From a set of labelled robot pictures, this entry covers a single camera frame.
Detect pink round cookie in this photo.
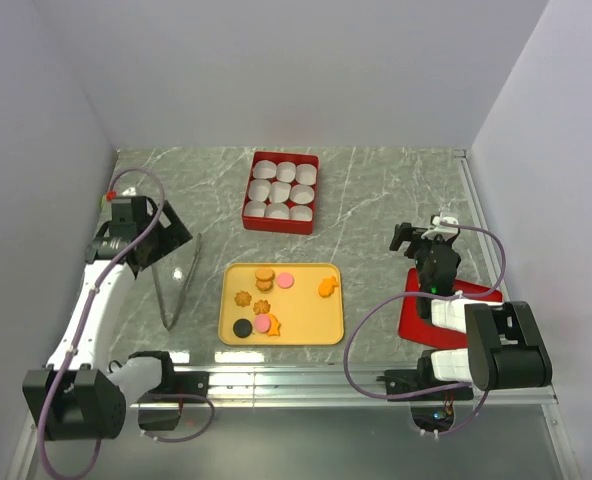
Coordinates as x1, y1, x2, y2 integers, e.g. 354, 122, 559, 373
254, 314, 272, 333
275, 272, 295, 289

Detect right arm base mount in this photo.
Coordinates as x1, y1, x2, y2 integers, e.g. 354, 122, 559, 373
376, 369, 474, 435

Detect white paper cup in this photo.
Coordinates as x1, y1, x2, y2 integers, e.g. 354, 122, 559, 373
289, 184, 315, 205
289, 205, 313, 222
268, 181, 291, 204
252, 160, 277, 180
264, 203, 290, 220
295, 164, 318, 186
247, 179, 271, 202
276, 161, 297, 184
243, 201, 267, 218

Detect yellow tray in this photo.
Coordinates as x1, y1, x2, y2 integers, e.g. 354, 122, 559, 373
218, 263, 344, 346

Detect aluminium rail front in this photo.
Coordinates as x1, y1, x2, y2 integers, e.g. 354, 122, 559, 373
125, 363, 560, 409

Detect flower cookie right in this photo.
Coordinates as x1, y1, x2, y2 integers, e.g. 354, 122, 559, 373
253, 299, 271, 315

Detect metal tongs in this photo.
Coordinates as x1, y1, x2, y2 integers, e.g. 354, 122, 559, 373
151, 233, 202, 332

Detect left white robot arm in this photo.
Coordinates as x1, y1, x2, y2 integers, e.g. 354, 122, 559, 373
22, 195, 192, 441

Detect flower cookie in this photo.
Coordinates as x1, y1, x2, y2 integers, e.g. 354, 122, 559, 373
234, 291, 252, 307
253, 299, 271, 315

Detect orange fish cookie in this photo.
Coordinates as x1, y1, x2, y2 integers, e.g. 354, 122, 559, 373
317, 276, 339, 298
266, 314, 281, 336

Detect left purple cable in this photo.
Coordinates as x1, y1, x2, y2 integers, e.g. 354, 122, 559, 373
34, 167, 216, 480

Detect orange fish cookie lower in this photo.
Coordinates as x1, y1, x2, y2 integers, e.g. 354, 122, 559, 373
266, 314, 281, 336

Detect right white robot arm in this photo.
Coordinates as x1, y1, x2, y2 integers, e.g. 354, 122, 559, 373
389, 215, 553, 399

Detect round tan cookie top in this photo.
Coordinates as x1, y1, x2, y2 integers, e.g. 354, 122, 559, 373
255, 267, 275, 282

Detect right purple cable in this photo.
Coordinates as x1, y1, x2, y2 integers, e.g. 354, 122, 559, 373
343, 224, 507, 437

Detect aluminium rail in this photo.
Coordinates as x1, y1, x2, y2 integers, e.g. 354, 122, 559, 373
125, 363, 560, 409
453, 149, 501, 281

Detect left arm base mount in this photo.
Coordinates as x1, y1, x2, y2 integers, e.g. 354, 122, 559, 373
137, 371, 209, 432

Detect aluminium rail right side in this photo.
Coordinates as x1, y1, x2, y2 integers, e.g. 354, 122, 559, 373
453, 149, 501, 281

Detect red cookie box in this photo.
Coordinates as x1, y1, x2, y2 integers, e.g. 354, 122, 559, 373
242, 151, 320, 235

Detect red box lid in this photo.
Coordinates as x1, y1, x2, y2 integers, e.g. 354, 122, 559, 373
398, 268, 503, 350

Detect black round cookie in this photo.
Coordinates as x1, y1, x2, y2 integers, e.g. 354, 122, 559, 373
232, 318, 253, 339

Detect orange fish cookie right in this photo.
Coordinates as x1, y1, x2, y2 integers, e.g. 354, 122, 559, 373
317, 276, 339, 298

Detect round tan cookie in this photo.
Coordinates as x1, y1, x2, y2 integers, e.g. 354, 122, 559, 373
255, 280, 273, 292
255, 267, 275, 282

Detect flower cookie left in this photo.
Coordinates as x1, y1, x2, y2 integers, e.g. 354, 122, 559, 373
234, 291, 252, 307

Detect purple cable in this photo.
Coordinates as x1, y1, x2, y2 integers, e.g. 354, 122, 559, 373
343, 224, 507, 437
34, 167, 216, 480

